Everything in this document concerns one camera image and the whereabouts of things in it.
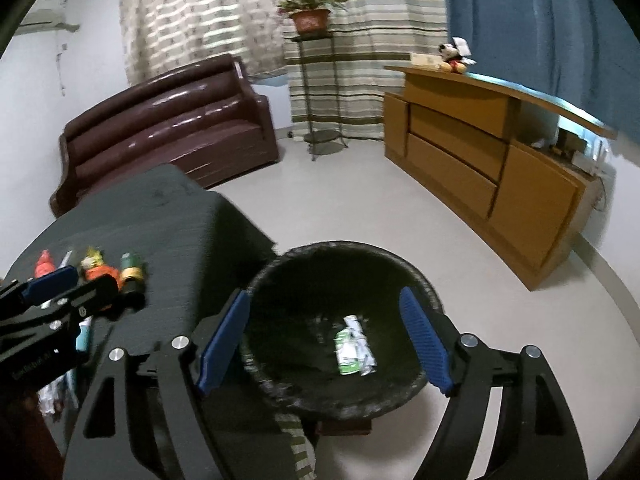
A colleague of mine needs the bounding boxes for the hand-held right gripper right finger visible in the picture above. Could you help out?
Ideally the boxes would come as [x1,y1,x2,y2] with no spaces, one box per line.
[399,286,589,480]

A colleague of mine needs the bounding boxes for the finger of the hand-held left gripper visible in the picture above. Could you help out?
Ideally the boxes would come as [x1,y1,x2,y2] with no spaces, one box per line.
[0,275,120,356]
[0,266,80,317]

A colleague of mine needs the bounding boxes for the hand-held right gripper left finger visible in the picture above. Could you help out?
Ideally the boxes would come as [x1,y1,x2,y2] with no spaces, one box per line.
[62,289,251,480]

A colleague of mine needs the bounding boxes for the red plastic bag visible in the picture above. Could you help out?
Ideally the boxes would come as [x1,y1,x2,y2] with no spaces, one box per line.
[33,250,55,279]

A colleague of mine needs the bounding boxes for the orange wrapper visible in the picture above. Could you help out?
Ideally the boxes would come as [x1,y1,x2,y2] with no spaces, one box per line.
[82,265,121,292]

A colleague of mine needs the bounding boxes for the green white wrapper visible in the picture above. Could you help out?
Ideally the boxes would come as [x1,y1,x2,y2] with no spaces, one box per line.
[334,329,362,376]

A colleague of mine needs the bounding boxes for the black trash bin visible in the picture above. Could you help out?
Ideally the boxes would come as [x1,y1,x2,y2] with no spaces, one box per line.
[240,241,444,421]

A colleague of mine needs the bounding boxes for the green yellow bottle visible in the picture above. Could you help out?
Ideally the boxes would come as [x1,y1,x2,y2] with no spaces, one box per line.
[119,252,147,307]

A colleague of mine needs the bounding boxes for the dark grey tablecloth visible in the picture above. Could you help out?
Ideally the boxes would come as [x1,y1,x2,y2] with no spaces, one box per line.
[0,164,279,461]

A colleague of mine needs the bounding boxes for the green striped cloth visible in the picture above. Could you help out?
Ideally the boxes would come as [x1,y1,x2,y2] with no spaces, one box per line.
[274,412,317,480]

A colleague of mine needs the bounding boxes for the brown wooden cabinet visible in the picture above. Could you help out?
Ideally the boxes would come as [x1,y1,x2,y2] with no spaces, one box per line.
[382,64,619,291]

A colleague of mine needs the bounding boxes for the dark brown leather sofa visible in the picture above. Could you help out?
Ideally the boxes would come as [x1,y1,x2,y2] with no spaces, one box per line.
[49,53,280,219]

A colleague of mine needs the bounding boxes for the black metal plant stand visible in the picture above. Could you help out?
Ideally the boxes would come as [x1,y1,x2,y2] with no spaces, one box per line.
[290,32,351,162]

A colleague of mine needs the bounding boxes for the white air conditioner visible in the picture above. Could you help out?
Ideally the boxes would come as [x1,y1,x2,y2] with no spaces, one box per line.
[14,9,81,36]

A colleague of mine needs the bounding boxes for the mouse plush toy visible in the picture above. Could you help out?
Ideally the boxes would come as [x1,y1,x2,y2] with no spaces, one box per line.
[438,37,476,75]

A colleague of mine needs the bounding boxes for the cream patterned curtain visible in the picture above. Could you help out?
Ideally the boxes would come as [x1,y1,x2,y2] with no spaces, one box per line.
[119,0,289,87]

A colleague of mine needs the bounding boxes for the green striped curtain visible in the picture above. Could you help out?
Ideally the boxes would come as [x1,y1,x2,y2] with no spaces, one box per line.
[275,0,449,139]

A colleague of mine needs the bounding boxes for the potted plant in terracotta pot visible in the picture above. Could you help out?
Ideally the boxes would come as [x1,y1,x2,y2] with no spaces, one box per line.
[277,0,346,35]

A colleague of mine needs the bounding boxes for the blue curtain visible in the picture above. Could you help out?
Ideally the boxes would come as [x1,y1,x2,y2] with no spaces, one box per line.
[438,0,640,132]

